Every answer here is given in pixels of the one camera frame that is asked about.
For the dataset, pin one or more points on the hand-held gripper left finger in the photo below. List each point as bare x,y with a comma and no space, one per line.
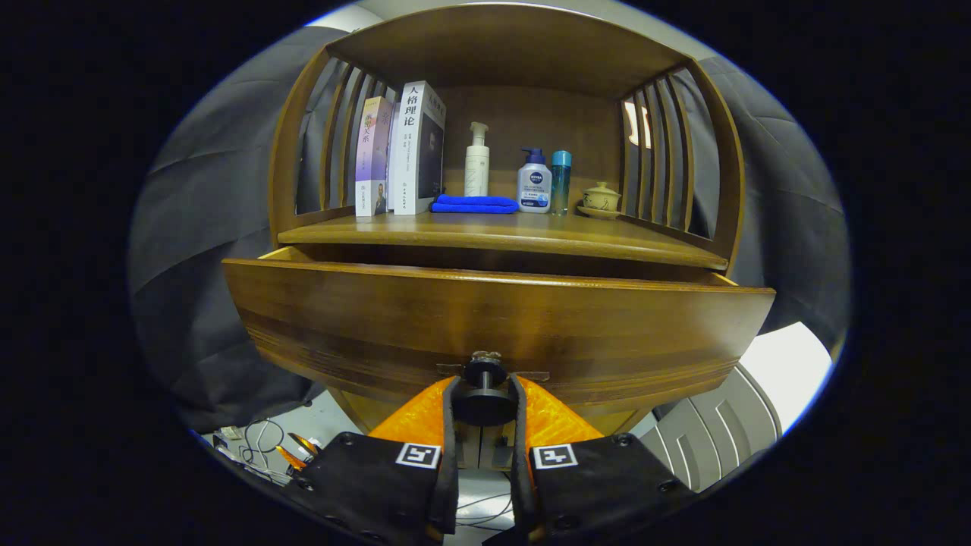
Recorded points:
450,470

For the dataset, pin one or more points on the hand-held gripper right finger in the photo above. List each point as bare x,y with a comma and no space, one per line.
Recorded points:
519,470

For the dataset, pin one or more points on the brown wooden drawer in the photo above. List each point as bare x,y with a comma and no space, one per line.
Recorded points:
379,326

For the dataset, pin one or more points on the wooden countertop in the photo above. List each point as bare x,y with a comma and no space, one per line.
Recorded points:
531,231

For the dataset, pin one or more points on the brown wooden cabinet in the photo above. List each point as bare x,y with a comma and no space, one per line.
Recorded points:
501,45

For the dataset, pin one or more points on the orange black tool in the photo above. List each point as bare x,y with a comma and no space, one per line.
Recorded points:
292,456

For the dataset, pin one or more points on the yellow saucer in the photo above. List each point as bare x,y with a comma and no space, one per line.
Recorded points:
595,214

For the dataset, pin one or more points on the blue folded cloth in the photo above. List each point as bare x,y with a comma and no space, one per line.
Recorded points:
474,203

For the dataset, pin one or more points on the yellow lidded teacup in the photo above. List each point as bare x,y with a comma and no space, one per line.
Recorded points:
601,199

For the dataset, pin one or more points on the white blue-capped pump bottle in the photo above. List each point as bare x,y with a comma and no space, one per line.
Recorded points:
534,186

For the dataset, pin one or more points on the teal glass bottle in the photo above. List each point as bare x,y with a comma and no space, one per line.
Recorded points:
560,182

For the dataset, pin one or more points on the white book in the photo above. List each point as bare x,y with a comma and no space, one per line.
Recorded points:
410,152

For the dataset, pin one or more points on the purple book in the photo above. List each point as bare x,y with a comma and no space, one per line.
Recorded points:
372,152

